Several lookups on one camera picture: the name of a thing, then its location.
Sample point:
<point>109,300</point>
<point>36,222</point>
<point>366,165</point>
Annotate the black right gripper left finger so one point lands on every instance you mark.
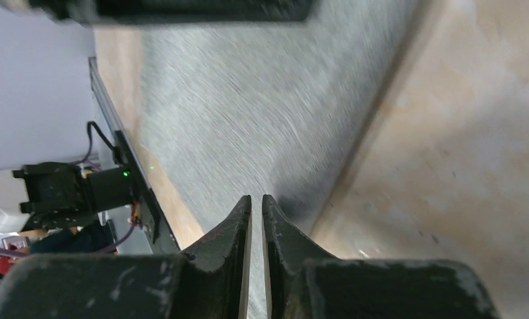
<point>208,279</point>

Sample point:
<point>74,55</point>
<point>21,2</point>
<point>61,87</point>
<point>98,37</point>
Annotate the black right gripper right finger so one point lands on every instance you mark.
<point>306,281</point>

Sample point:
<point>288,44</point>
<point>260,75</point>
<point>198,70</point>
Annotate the grey cloth napkin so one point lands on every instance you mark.
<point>255,109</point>

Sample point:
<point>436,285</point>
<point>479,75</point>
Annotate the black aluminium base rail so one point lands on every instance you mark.
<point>154,235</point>

